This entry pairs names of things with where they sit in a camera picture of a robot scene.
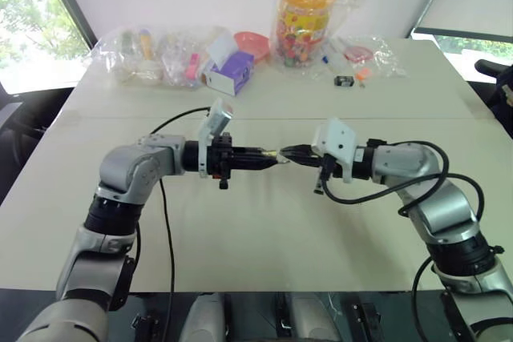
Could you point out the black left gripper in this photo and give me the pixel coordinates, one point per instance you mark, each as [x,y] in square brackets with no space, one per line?
[223,158]

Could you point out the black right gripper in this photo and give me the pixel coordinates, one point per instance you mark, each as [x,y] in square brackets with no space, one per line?
[325,167]

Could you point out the small silver key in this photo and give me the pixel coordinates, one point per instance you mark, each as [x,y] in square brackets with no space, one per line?
[284,161]

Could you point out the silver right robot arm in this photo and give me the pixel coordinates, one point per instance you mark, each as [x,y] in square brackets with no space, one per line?
[441,202]

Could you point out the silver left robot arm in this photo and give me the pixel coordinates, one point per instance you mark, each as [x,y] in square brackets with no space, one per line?
[132,174]

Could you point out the small black box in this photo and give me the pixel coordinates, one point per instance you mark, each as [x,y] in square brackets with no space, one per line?
[344,81]

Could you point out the purple and white box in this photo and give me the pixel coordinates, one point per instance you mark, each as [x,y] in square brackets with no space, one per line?
[230,73]

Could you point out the small orange item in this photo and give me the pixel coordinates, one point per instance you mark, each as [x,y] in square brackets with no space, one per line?
[364,75]

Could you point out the pink plastic bowl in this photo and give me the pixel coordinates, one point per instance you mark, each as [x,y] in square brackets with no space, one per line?
[252,43]

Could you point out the white card box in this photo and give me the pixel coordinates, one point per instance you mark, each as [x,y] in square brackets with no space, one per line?
[220,47]

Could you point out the clear bag with pink toy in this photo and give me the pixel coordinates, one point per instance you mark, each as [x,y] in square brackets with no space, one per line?
[180,61]

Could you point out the clear bag with red-lidded container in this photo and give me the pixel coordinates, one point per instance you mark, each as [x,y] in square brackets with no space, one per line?
[372,55]

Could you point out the orange-lidded jar of toys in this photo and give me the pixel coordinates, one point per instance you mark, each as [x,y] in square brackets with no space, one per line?
[302,17]

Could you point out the clear bag around jar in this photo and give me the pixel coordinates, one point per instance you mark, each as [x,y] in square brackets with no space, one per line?
[346,5]

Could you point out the clear bag with yellow toy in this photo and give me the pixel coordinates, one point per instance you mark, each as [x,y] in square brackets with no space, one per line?
[132,53]

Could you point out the grey rounded robot leg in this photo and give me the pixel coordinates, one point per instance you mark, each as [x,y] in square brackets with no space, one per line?
[208,318]
[314,318]

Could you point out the black office chair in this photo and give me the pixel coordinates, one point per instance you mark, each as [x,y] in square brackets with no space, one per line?
[497,89]

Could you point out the dark chair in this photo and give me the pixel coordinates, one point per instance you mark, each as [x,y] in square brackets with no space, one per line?
[28,129]

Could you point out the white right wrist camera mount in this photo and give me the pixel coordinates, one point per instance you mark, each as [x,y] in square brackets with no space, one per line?
[336,138]

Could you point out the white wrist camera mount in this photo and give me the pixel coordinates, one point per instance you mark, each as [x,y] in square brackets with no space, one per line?
[214,121]
[336,138]

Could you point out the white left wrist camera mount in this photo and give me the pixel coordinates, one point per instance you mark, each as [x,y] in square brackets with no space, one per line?
[214,121]

